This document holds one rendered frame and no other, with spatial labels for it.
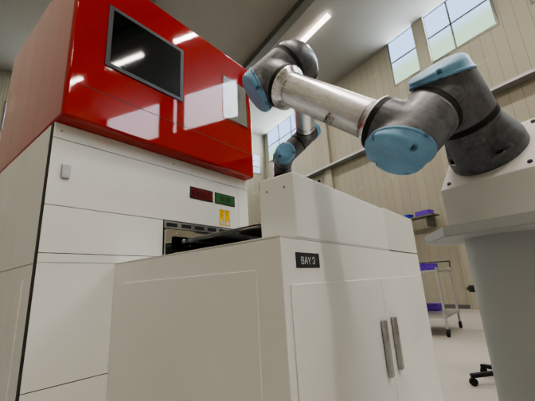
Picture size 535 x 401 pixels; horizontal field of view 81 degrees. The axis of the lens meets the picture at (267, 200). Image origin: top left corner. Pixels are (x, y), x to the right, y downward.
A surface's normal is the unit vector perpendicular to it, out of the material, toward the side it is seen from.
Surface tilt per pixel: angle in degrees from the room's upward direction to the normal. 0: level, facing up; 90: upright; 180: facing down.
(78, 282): 90
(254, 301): 90
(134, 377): 90
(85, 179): 90
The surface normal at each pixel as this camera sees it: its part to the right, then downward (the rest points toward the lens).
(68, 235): 0.78, -0.21
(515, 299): -0.70, -0.15
